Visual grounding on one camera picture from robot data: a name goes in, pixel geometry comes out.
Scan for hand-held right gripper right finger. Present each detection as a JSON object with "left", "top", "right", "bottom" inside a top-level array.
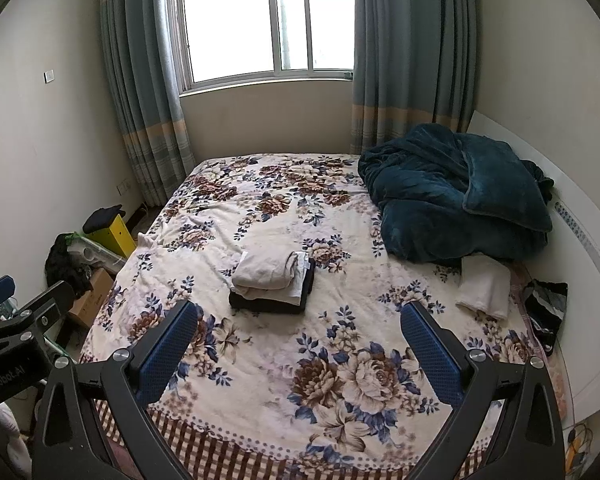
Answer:
[{"left": 400, "top": 301, "right": 566, "bottom": 480}]

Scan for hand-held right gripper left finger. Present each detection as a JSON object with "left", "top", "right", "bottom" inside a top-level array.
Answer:
[{"left": 30, "top": 300, "right": 201, "bottom": 480}]

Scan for beige fleece garment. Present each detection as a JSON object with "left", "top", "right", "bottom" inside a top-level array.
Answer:
[{"left": 231, "top": 249, "right": 301, "bottom": 292}]

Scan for cardboard box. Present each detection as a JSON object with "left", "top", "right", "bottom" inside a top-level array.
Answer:
[{"left": 67, "top": 267, "right": 115, "bottom": 330}]

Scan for black cloth pile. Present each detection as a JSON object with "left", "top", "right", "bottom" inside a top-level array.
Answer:
[{"left": 45, "top": 232, "right": 93, "bottom": 298}]

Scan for white plastic container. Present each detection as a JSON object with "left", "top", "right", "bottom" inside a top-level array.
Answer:
[{"left": 75, "top": 237, "right": 126, "bottom": 273}]

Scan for white folded towel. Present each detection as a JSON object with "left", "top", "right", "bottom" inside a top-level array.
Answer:
[{"left": 455, "top": 254, "right": 512, "bottom": 321}]

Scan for yellow stool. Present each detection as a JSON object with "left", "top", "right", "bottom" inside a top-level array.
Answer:
[{"left": 87, "top": 217, "right": 137, "bottom": 260}]

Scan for black cloth on stool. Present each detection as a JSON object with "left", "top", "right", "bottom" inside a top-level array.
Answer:
[{"left": 82, "top": 204, "right": 127, "bottom": 235}]

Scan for floral fleece blanket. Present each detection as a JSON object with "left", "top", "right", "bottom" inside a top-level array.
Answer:
[{"left": 77, "top": 152, "right": 568, "bottom": 480}]

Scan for black folded garment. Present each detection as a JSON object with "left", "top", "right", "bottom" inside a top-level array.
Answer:
[{"left": 228, "top": 257, "right": 317, "bottom": 316}]

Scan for black white striped cloth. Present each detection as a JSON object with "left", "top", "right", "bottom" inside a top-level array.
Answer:
[{"left": 522, "top": 279, "right": 569, "bottom": 353}]

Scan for white folded garment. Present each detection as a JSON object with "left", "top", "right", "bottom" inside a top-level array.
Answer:
[{"left": 240, "top": 251, "right": 317, "bottom": 306}]

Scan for white headboard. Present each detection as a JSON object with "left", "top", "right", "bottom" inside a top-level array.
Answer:
[{"left": 467, "top": 110, "right": 600, "bottom": 418}]

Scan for teal plush blanket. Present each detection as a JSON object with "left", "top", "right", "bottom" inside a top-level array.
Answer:
[{"left": 357, "top": 122, "right": 556, "bottom": 263}]

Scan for grey-blue curtain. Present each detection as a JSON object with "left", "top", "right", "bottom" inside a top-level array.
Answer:
[
  {"left": 351, "top": 0, "right": 479, "bottom": 156},
  {"left": 99, "top": 0, "right": 197, "bottom": 207}
]

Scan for window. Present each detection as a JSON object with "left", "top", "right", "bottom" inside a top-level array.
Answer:
[{"left": 166, "top": 0, "right": 356, "bottom": 96}]

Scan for yellow cable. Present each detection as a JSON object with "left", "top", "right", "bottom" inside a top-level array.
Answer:
[{"left": 562, "top": 422, "right": 593, "bottom": 476}]

